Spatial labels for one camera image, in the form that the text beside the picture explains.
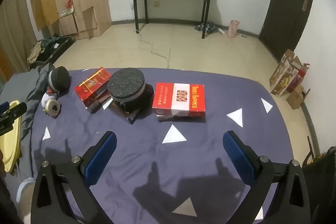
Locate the white tape roll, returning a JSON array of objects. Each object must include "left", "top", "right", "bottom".
[{"left": 41, "top": 91, "right": 61, "bottom": 119}]

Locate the printed cardboard box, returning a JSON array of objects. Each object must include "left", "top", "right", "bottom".
[{"left": 269, "top": 49, "right": 302, "bottom": 98}]

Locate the red fire extinguisher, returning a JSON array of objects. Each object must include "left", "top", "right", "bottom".
[{"left": 286, "top": 63, "right": 311, "bottom": 93}]

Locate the black round sandwich cookie toy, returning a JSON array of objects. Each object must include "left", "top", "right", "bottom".
[
  {"left": 48, "top": 66, "right": 71, "bottom": 95},
  {"left": 107, "top": 68, "right": 146, "bottom": 105}
]

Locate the small brown cardboard box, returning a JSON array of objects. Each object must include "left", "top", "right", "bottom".
[{"left": 286, "top": 85, "right": 311, "bottom": 110}]

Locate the black door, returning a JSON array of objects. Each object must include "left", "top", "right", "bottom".
[{"left": 259, "top": 0, "right": 315, "bottom": 62}]

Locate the pink bag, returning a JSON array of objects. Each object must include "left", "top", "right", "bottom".
[{"left": 227, "top": 20, "right": 240, "bottom": 38}]

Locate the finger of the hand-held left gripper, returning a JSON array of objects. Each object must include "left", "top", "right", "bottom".
[{"left": 0, "top": 102, "right": 27, "bottom": 135}]

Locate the grey blanket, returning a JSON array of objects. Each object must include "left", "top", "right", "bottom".
[{"left": 0, "top": 63, "right": 57, "bottom": 180}]

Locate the pile of dark clothes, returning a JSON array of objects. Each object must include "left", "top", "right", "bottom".
[{"left": 194, "top": 21, "right": 219, "bottom": 34}]

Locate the beige curtain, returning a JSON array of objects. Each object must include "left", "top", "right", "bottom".
[{"left": 0, "top": 0, "right": 36, "bottom": 79}]

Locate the black and yellow bag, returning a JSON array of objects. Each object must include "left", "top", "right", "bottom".
[{"left": 302, "top": 136, "right": 336, "bottom": 188}]

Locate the yellow plastic basin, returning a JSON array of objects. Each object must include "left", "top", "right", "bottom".
[{"left": 0, "top": 100, "right": 22, "bottom": 175}]

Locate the red box with gold ribbon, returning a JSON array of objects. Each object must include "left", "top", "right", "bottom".
[{"left": 74, "top": 67, "right": 111, "bottom": 105}]

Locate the open black suitcase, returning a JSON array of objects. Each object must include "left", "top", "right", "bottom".
[{"left": 28, "top": 34, "right": 76, "bottom": 70}]

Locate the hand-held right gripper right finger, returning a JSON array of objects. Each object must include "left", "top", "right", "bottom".
[{"left": 223, "top": 131, "right": 311, "bottom": 224}]

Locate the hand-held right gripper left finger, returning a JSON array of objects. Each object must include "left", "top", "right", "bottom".
[{"left": 31, "top": 131, "right": 117, "bottom": 224}]

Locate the red and white box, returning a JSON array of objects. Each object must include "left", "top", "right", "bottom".
[{"left": 152, "top": 82, "right": 206, "bottom": 117}]

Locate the blue bedsheet with white triangles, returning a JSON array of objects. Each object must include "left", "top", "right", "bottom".
[{"left": 16, "top": 68, "right": 294, "bottom": 224}]

